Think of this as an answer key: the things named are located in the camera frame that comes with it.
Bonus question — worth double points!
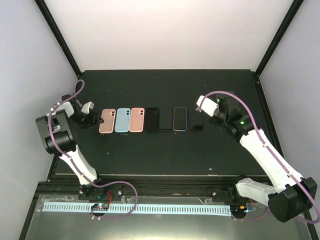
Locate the black phone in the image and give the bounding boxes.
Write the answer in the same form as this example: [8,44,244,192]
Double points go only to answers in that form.
[144,107,160,133]

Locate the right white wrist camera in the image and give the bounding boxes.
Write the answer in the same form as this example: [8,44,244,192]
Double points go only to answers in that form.
[196,95,218,117]

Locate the white slotted cable duct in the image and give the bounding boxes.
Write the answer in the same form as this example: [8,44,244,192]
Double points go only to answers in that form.
[42,202,232,217]

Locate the blue phone case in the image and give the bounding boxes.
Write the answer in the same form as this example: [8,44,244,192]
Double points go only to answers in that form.
[114,108,131,133]

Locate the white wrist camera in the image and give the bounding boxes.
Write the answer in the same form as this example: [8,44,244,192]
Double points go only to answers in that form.
[80,101,94,115]
[196,95,218,117]

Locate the small circuit board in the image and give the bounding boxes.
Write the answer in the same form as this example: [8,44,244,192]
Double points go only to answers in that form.
[230,205,255,213]
[90,203,110,212]

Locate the black phone case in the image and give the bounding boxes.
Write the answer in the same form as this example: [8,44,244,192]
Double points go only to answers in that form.
[159,108,173,132]

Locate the left black frame post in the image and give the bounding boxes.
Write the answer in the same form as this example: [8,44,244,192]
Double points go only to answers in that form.
[34,0,82,79]

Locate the right small circuit board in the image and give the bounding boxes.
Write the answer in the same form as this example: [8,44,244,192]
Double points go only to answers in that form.
[230,205,255,213]

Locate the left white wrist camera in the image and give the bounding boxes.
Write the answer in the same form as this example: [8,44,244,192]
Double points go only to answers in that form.
[80,101,94,115]

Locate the blue cased phone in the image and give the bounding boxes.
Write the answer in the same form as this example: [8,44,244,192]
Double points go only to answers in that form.
[189,110,204,131]

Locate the black frame post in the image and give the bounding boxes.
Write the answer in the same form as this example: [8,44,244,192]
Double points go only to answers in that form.
[254,0,304,83]
[34,0,82,79]

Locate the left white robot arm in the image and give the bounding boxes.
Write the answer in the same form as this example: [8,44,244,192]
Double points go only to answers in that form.
[35,94,108,200]

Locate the right black frame post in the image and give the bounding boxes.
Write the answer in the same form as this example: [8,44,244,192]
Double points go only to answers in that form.
[254,0,304,83]

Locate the pink cased phone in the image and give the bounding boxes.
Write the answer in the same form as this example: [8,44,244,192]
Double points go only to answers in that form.
[173,107,188,131]

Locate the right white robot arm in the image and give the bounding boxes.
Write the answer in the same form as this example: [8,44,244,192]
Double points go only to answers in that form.
[196,91,320,223]

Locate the pink phone case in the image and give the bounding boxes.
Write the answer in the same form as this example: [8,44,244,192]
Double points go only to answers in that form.
[99,108,116,134]
[129,107,145,133]

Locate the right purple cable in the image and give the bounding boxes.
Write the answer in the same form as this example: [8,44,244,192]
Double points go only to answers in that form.
[199,90,320,225]

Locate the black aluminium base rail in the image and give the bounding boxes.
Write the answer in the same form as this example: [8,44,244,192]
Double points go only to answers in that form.
[39,175,246,203]

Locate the left small circuit board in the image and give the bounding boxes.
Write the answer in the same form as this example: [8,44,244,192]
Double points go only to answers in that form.
[90,203,110,212]

